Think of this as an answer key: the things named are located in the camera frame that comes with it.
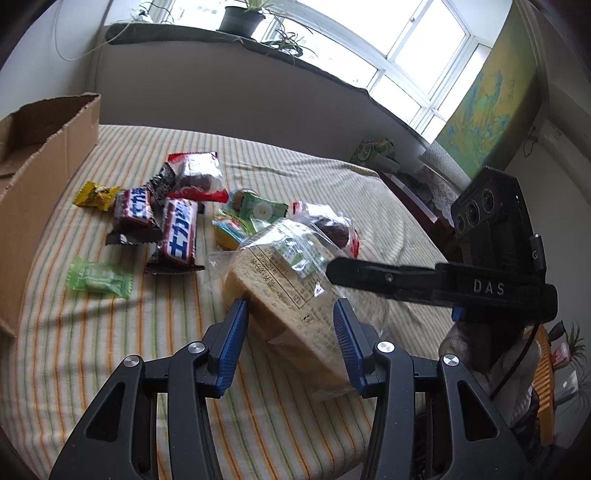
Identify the potted plant dark pot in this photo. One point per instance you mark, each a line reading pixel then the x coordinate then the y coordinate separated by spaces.
pixel 243 20

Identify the snickers bar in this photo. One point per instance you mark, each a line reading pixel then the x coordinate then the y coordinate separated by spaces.
pixel 176 252
pixel 134 222

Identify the green tissue box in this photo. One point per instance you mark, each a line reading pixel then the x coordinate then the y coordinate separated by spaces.
pixel 377 154

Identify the yellow green wall map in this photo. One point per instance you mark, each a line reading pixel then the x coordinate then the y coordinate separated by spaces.
pixel 496 113

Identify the yellow candy packet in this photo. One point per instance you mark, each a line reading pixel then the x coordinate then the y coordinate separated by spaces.
pixel 96 195

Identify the red chocolate cake packet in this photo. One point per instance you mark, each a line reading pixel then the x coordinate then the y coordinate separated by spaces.
pixel 197 177

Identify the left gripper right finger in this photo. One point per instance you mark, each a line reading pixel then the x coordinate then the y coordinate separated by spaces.
pixel 432 416

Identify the green yellow jelly cup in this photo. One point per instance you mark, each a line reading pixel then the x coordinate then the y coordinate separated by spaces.
pixel 230 231

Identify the green white jelly packet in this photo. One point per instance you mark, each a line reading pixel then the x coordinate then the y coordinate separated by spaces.
pixel 259 208

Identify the small black snack packet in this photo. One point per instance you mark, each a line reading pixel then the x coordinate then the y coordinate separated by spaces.
pixel 161 183

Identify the orange plastic crate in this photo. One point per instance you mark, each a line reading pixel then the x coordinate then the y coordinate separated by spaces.
pixel 544 384

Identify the striped tablecloth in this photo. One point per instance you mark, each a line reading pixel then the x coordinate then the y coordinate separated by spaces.
pixel 88 305

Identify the gloved right hand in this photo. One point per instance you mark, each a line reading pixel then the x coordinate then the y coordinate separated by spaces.
pixel 479 348

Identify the brown cardboard box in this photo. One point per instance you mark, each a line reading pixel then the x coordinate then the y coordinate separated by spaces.
pixel 42 146

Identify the white lace cloth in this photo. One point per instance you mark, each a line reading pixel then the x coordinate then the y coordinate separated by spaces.
pixel 445 178

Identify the green candy wrapper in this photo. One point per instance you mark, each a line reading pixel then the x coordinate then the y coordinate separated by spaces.
pixel 99 278

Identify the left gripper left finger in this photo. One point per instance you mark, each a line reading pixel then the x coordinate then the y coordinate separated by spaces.
pixel 116 436

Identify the small spider plant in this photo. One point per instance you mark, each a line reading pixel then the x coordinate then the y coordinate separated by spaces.
pixel 286 42

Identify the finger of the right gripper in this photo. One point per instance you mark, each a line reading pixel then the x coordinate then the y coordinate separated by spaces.
pixel 402 283

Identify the sliced bread loaf bag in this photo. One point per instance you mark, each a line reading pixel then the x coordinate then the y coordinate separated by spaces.
pixel 280 272

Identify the brown round snack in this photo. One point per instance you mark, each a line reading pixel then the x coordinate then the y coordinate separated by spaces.
pixel 236 197

